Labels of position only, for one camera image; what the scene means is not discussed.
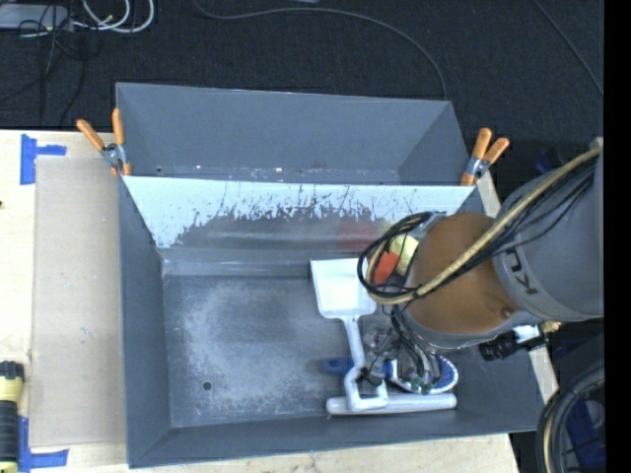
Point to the orange toy piece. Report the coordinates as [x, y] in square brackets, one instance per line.
[384, 266]

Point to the grey metal bin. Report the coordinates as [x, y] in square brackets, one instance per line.
[222, 338]

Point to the white pipe frame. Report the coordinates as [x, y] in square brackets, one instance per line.
[419, 403]

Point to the black cylinder on white bracket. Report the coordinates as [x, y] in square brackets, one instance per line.
[499, 349]

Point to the white plastic dustpan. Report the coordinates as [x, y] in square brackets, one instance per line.
[337, 289]

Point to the blue and white round thing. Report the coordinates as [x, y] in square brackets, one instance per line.
[447, 377]

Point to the pale wood flat board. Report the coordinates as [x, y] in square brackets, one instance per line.
[74, 289]

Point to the pale yellow toy piece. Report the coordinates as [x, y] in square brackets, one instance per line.
[406, 251]

